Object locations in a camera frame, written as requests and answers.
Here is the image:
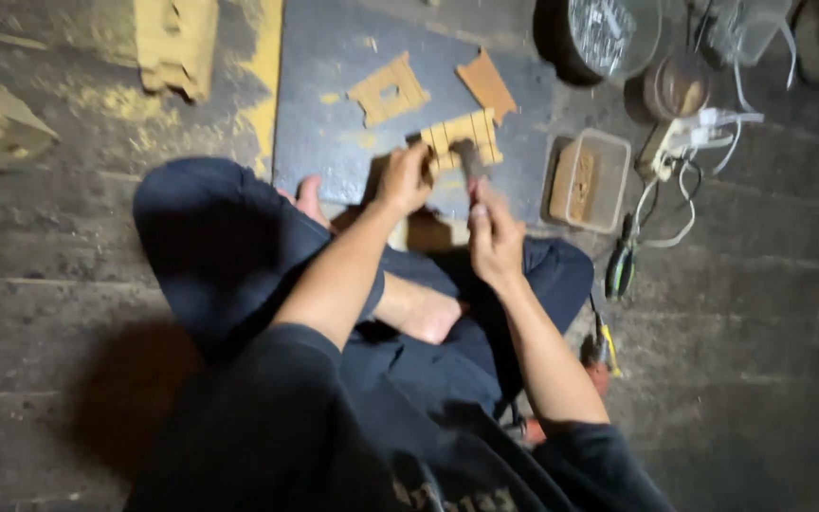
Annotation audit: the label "small hammer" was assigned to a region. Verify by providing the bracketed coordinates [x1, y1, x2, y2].
[451, 138, 490, 207]

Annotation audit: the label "green black hand tool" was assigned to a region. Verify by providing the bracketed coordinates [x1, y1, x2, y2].
[604, 213, 639, 302]

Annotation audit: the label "orange power tool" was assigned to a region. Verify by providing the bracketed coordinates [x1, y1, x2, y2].
[502, 334, 613, 449]

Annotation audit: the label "white cable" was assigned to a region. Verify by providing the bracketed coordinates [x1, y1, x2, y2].
[630, 14, 801, 250]

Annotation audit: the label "person's dark trousers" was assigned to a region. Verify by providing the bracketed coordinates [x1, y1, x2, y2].
[132, 156, 595, 456]

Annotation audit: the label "clear plastic container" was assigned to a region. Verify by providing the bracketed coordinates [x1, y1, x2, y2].
[540, 128, 632, 235]

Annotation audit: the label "person's right foot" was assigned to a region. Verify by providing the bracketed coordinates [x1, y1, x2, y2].
[276, 175, 332, 230]

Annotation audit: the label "person's black shirt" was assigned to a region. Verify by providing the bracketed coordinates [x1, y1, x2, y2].
[124, 323, 677, 512]

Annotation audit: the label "plain brown wooden panel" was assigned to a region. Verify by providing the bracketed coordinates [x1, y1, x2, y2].
[455, 47, 518, 126]

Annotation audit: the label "white power strip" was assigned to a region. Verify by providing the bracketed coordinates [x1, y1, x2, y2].
[635, 107, 723, 183]

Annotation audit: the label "clear plastic jar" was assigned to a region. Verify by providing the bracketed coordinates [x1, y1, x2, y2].
[694, 0, 794, 68]

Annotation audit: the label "person's left foot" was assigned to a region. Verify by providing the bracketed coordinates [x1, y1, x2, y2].
[373, 272, 469, 347]

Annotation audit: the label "wooden block assembly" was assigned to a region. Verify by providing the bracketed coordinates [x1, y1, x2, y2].
[132, 0, 220, 105]

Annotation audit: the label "roll of brown tape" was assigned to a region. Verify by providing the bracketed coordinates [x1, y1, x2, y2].
[626, 51, 712, 123]

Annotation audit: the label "person's right hand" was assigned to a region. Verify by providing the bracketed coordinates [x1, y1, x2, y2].
[468, 178, 528, 285]

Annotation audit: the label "dark blue work mat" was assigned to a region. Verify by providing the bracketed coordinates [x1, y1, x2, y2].
[272, 0, 567, 229]

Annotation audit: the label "yellow handled tool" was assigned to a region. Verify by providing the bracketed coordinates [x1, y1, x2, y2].
[589, 295, 624, 379]

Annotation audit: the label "slatted wooden panel piece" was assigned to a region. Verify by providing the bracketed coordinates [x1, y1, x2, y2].
[420, 108, 504, 174]

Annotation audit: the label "person's left hand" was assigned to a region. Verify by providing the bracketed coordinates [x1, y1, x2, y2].
[373, 141, 436, 218]

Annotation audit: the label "wooden panel with window cutout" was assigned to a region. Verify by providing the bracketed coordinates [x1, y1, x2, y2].
[346, 51, 432, 129]

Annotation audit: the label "round tub of nails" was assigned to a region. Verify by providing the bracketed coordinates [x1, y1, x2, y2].
[532, 0, 664, 88]

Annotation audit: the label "person's foot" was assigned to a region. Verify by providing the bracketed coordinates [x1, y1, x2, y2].
[373, 272, 469, 347]
[276, 175, 332, 230]

